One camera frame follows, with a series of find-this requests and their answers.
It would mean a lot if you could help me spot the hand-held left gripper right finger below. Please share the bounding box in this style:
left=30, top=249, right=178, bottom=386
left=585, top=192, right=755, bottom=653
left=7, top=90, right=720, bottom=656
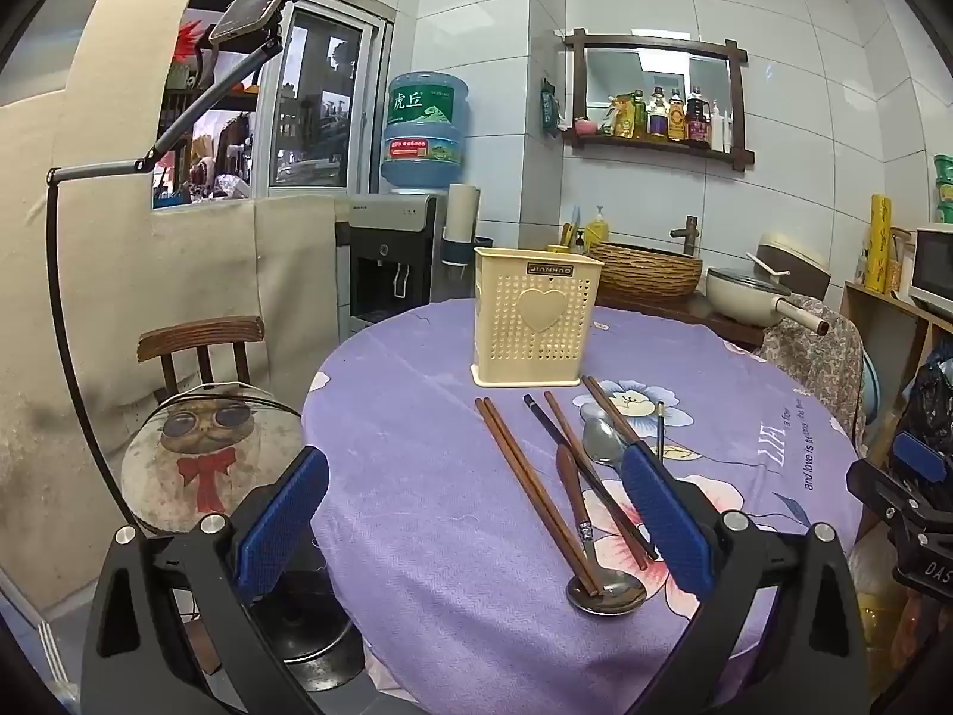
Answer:
left=618, top=441, right=872, bottom=715

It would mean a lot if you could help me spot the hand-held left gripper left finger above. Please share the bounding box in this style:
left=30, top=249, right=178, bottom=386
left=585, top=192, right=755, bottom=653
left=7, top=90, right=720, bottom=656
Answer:
left=80, top=445, right=332, bottom=715

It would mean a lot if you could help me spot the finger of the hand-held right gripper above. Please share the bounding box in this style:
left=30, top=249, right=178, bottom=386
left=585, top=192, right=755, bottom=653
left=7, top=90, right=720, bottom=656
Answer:
left=892, top=430, right=953, bottom=487

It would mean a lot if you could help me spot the wooden-handled metal spoon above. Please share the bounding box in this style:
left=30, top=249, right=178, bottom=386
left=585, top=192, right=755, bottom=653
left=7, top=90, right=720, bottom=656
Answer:
left=555, top=444, right=649, bottom=617

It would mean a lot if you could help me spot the cream perforated utensil holder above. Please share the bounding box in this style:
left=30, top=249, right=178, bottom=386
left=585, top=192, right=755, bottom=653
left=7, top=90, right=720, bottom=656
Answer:
left=471, top=245, right=604, bottom=388

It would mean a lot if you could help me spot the black plastic bag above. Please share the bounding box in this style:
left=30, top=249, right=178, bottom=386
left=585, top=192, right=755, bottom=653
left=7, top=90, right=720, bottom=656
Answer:
left=903, top=343, right=953, bottom=452

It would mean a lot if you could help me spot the wooden shelf unit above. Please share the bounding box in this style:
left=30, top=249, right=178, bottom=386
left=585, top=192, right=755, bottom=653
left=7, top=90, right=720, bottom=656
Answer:
left=841, top=281, right=933, bottom=463

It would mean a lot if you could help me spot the black round base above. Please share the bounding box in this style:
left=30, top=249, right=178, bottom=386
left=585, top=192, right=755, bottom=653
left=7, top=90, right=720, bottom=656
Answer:
left=249, top=581, right=368, bottom=694

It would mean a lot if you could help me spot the floral cloth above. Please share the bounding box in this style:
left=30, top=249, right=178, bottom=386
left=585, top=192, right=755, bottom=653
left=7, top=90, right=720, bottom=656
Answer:
left=753, top=294, right=869, bottom=457

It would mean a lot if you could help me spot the purple floral tablecloth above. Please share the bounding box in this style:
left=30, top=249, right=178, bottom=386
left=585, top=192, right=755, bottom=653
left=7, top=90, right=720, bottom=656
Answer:
left=301, top=296, right=868, bottom=715

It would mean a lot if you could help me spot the white microwave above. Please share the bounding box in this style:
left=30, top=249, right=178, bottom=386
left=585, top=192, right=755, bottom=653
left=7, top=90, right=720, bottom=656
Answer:
left=904, top=223, right=953, bottom=318

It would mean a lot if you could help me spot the brown wooden chair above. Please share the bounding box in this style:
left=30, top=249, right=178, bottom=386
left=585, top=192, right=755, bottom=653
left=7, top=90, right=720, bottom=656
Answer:
left=136, top=315, right=267, bottom=407

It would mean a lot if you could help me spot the yellow package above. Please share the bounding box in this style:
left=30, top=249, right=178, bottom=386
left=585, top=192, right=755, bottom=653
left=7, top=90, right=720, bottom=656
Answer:
left=862, top=194, right=893, bottom=294

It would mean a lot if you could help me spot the cream rice cooker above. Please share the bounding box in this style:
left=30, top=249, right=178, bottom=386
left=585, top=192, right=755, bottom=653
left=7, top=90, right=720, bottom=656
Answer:
left=746, top=232, right=832, bottom=303

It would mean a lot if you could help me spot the woven pattern wash basin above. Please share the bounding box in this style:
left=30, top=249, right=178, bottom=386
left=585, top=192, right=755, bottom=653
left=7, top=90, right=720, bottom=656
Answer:
left=588, top=240, right=705, bottom=303

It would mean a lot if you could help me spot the grey water dispenser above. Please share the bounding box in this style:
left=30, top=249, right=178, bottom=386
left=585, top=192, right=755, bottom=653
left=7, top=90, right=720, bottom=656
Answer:
left=338, top=194, right=440, bottom=342

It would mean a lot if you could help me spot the bronze faucet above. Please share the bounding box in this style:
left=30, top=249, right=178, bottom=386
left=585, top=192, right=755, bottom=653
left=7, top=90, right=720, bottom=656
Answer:
left=669, top=215, right=702, bottom=259

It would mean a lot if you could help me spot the black gooseneck phone stand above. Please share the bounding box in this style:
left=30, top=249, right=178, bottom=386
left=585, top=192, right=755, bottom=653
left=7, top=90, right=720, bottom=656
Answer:
left=45, top=0, right=306, bottom=537

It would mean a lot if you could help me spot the beige curtain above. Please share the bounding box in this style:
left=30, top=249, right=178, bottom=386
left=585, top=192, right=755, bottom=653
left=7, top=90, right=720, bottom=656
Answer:
left=0, top=0, right=353, bottom=612

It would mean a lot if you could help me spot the paper cup dispenser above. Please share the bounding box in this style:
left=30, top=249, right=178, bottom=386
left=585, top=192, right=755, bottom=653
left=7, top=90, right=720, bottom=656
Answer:
left=444, top=182, right=481, bottom=271

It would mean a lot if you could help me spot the row of condiment bottles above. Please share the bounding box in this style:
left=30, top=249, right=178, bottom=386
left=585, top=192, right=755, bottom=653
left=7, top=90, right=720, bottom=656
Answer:
left=602, top=85, right=735, bottom=154

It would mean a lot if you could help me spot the glass window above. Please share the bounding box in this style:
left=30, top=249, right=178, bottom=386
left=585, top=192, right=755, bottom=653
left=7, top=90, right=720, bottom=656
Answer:
left=152, top=0, right=394, bottom=211

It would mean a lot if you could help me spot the blue water jug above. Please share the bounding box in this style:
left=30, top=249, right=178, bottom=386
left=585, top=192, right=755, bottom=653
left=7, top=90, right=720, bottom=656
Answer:
left=381, top=73, right=472, bottom=192

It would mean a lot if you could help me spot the smartphone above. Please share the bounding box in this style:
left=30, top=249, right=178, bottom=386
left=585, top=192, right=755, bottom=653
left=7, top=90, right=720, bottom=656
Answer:
left=208, top=0, right=310, bottom=44

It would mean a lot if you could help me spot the white pan with handle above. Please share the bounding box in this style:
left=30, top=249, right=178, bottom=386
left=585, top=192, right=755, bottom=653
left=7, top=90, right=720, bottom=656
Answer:
left=705, top=266, right=832, bottom=337

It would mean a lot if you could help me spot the wooden framed wall shelf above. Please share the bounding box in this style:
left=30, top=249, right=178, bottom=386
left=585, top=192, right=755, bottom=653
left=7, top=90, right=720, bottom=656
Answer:
left=562, top=28, right=755, bottom=174

